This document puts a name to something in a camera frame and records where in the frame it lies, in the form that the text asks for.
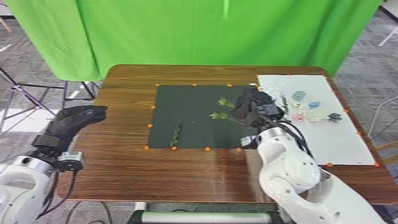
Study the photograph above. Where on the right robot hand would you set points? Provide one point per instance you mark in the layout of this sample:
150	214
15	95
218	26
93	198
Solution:
255	106

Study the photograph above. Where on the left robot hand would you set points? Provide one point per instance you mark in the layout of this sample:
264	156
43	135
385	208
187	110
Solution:
77	120

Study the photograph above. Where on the leafy green sprig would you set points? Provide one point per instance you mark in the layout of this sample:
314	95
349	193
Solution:
219	115

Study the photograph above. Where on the long thin green sprig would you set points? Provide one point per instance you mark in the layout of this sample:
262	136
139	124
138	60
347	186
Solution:
175	133

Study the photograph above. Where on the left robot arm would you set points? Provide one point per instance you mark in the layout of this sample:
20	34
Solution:
24	186

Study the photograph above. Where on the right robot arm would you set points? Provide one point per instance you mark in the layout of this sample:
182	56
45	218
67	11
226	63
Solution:
296	180

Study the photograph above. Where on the bunch of green sprigs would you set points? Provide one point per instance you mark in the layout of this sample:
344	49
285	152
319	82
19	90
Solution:
285	104

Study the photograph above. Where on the white flower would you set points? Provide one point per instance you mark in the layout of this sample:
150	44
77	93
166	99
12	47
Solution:
317	116
296	106

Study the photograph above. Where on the pink flower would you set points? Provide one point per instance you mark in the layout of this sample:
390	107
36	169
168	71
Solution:
298	117

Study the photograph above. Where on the black tripod stand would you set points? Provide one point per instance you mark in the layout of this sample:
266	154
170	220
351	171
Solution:
36	96

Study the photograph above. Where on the dark mat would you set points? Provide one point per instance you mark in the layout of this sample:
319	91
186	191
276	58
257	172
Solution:
189	116

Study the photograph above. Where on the dark blue flower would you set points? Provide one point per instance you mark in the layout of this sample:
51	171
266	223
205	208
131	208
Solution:
335	117

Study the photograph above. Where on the white sheet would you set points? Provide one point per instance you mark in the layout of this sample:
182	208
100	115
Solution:
331	140

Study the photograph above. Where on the pale grey bar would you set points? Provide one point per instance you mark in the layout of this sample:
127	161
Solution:
207	217

